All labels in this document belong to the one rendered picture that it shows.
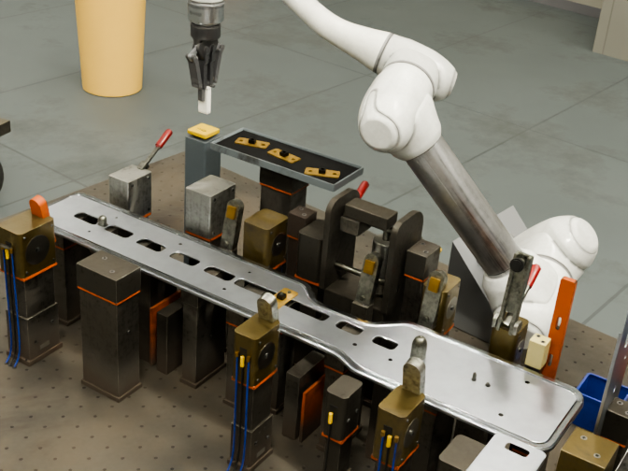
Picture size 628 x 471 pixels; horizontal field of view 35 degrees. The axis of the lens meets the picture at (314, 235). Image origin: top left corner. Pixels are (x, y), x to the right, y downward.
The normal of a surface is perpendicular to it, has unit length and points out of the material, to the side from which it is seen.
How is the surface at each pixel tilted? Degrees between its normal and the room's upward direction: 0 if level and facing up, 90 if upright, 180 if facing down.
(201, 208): 90
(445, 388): 0
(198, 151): 90
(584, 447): 0
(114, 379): 90
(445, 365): 0
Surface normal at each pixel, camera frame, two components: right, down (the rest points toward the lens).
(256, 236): -0.54, 0.36
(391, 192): 0.07, -0.88
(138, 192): 0.83, 0.32
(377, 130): -0.45, 0.55
